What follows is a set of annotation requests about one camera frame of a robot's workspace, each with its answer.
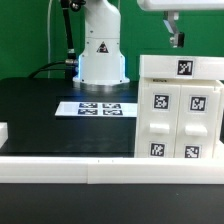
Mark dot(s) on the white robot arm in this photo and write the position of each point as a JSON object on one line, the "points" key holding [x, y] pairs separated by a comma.
{"points": [[101, 64]]}

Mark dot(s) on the white cabinet top block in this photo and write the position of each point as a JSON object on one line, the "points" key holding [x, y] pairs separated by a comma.
{"points": [[181, 67]]}

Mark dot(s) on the white base marker plate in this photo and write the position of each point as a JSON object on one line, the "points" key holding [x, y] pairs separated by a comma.
{"points": [[96, 109]]}

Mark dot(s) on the white cabinet body box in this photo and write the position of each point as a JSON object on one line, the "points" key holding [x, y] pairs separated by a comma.
{"points": [[178, 118]]}

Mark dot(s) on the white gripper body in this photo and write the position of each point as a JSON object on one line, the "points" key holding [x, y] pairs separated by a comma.
{"points": [[178, 5]]}

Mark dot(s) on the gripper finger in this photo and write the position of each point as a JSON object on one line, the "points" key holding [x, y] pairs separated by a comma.
{"points": [[176, 37]]}

